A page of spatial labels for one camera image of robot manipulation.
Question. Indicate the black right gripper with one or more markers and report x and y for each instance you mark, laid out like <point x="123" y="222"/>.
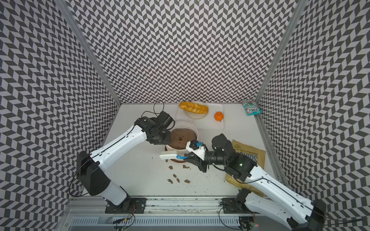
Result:
<point x="197" y="161"/>

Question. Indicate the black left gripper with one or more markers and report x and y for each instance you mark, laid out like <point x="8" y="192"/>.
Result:
<point x="166" y="142"/>

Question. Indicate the white ceramic pot with mud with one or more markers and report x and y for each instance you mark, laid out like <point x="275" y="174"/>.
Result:
<point x="180" y="135"/>

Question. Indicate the white blue scrub brush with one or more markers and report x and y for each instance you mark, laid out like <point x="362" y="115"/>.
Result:
<point x="171" y="155"/>

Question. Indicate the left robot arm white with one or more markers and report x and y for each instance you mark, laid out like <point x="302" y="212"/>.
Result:
<point x="91" y="167"/>

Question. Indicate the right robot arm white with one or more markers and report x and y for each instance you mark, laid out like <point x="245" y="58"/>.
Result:
<point x="283" y="205"/>

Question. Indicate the white cutting board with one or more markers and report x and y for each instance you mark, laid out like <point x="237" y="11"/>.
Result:
<point x="207" y="122"/>

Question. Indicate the white round plate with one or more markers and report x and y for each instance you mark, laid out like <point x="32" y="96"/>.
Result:
<point x="195" y="115"/>

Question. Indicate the small orange pumpkin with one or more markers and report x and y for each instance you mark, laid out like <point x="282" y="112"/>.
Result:
<point x="219" y="116"/>

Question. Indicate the golden bread loaf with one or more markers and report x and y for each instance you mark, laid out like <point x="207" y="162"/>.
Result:
<point x="194" y="107"/>

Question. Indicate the yellow chips bag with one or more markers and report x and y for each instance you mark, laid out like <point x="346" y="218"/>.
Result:
<point x="257" y="155"/>

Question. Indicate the teal snack packet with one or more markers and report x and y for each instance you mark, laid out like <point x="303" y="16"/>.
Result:
<point x="251" y="107"/>

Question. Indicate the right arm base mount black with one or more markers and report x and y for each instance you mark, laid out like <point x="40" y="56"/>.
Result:
<point x="236" y="205"/>

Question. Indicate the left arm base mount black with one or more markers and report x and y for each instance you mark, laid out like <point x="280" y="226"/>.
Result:
<point x="127" y="205"/>

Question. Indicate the metal base rail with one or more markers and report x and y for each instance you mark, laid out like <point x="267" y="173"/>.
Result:
<point x="165" y="213"/>

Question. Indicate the aluminium corner post left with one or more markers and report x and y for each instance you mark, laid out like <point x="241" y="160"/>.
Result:
<point x="67" y="14"/>

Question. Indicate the aluminium corner post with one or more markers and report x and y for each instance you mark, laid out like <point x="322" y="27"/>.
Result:
<point x="67" y="14"/>
<point x="301" y="4"/>

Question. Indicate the aluminium corner post right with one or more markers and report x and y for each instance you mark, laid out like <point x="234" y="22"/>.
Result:
<point x="301" y="4"/>

